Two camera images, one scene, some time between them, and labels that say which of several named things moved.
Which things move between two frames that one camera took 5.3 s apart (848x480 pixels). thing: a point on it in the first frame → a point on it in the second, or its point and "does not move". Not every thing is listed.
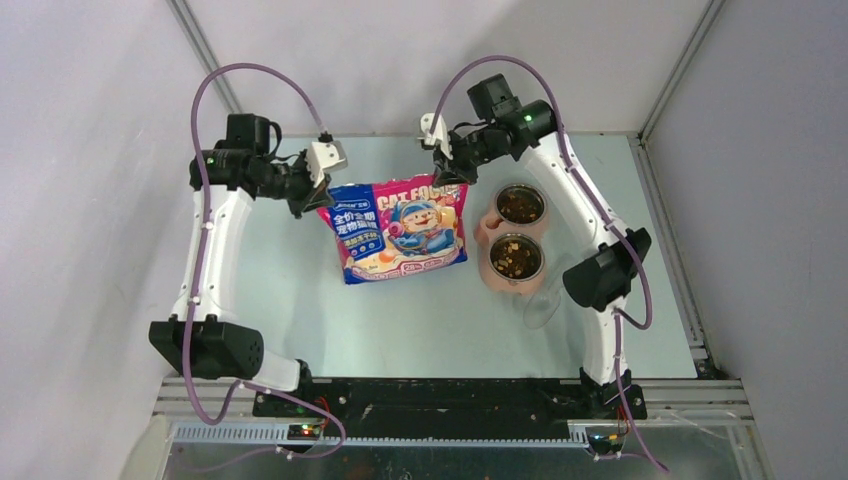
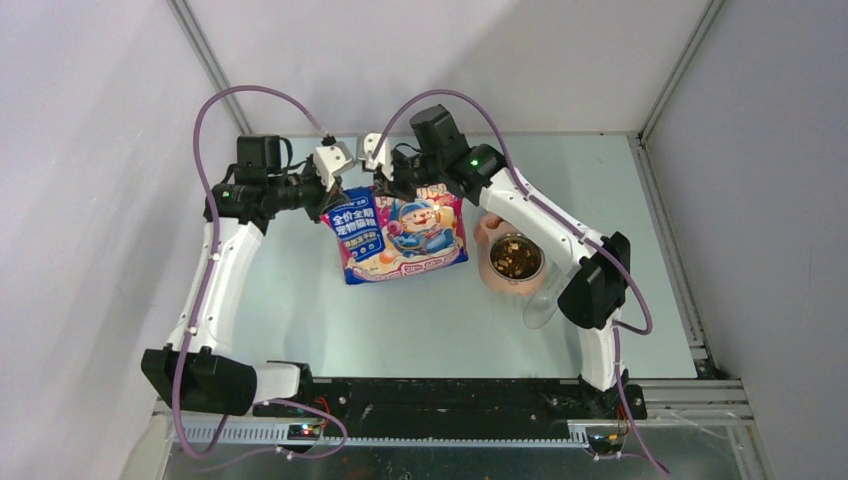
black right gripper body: [468, 153] → [409, 174]
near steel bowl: [516, 257] does not move
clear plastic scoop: [540, 310] does not move
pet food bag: [398, 227] does not move
